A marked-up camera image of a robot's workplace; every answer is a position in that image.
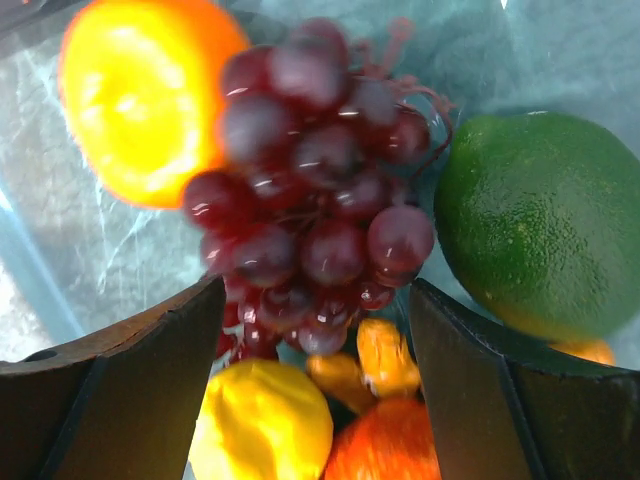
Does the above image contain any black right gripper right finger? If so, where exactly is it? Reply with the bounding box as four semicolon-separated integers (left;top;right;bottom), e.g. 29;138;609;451
409;279;639;479

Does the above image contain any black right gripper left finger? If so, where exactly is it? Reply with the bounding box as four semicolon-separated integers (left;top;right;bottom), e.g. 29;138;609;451
1;279;225;479

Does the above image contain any red grape bunch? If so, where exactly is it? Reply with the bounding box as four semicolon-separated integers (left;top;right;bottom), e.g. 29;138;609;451
181;17;450;364

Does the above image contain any yellow lumpy food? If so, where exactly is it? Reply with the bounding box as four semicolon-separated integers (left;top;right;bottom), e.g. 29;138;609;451
189;359;334;480

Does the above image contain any orange pumpkin toy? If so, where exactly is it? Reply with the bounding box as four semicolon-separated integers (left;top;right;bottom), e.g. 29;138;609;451
323;397;441;480

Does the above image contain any golden ginger root toy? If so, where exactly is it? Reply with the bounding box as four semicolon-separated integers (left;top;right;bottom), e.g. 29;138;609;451
305;317;617;416

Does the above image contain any teal transparent plastic container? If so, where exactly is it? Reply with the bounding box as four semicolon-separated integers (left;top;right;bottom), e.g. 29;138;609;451
1;1;639;374

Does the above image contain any green lime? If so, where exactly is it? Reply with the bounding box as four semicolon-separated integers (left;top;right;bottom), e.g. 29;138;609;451
434;112;639;341

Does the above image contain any orange fruit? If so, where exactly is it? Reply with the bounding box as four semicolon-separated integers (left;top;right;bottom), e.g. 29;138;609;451
58;1;250;209

